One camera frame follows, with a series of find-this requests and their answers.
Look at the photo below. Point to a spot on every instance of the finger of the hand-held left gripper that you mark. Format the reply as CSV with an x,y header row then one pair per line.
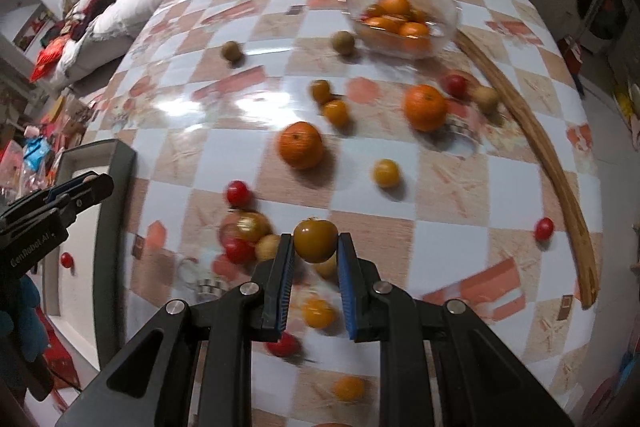
x,y
90,194
70,186

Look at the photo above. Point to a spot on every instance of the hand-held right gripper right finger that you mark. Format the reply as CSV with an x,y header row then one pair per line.
x,y
347,292

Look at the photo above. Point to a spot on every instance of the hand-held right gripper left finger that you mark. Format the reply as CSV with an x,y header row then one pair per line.
x,y
284,292

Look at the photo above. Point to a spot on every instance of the brownish yellow tomato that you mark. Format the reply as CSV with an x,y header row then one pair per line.
x,y
315,240

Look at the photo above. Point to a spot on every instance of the grey rimmed white tray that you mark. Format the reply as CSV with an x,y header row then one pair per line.
x,y
85,227

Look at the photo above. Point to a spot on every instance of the yellow cherry tomato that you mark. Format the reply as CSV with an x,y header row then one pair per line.
x,y
349,388
320,91
251,227
386,173
319,312
335,113

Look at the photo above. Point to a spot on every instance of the blue packet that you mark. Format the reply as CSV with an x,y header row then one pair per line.
x,y
36,154

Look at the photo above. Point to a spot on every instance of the red cherry tomato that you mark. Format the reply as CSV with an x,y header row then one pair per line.
x,y
66,260
284,345
543,228
238,251
454,84
237,193

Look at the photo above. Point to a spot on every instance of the brown longan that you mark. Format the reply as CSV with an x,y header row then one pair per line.
x,y
343,43
232,51
485,98
266,248

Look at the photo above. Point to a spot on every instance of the red box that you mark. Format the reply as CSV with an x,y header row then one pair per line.
x,y
62,357

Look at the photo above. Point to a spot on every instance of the red bag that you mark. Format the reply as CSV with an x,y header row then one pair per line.
x,y
47,57

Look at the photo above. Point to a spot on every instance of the checkered tablecloth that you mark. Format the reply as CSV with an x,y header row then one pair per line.
x,y
450,197

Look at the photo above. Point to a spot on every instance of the orange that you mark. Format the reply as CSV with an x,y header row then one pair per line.
x,y
382,25
425,108
395,5
414,33
374,10
300,145

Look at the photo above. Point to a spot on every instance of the long wooden stick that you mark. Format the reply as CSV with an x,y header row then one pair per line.
x,y
550,167

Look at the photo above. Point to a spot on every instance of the clear glass bowl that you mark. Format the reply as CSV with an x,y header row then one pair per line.
x,y
440,14

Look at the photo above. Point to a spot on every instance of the round dark mirror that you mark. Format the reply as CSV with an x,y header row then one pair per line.
x,y
600,14

